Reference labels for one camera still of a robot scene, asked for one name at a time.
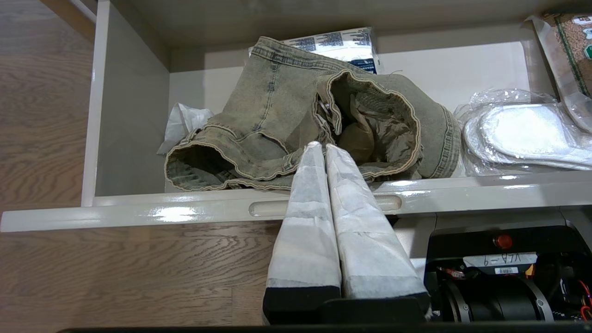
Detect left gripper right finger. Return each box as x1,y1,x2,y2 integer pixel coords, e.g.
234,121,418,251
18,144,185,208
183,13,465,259
325,143,429,299

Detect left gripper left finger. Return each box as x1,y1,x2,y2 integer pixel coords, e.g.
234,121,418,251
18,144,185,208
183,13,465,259
266,141,342,290

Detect grey-green denim shorts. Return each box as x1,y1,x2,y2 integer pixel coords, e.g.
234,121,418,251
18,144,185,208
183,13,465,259
163,36,463,192

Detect white cabinet drawer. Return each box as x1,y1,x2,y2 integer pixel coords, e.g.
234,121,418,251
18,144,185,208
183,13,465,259
0,0,592,233

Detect brown grain packet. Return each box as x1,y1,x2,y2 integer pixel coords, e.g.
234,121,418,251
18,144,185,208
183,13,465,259
525,12,592,135

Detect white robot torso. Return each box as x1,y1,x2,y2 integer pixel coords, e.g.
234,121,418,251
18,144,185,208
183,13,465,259
393,208,592,323

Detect white plastic bag roll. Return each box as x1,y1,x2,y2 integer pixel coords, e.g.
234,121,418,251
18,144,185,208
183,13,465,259
156,102,216,155

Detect white disposable slipper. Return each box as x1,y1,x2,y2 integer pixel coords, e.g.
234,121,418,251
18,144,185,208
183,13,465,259
464,103,592,171

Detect white blue printed packet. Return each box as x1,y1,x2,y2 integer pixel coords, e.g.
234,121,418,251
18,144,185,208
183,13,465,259
281,26,382,74

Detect clear plastic slipper bag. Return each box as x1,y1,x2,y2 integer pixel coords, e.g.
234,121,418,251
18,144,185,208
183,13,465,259
453,88,592,177

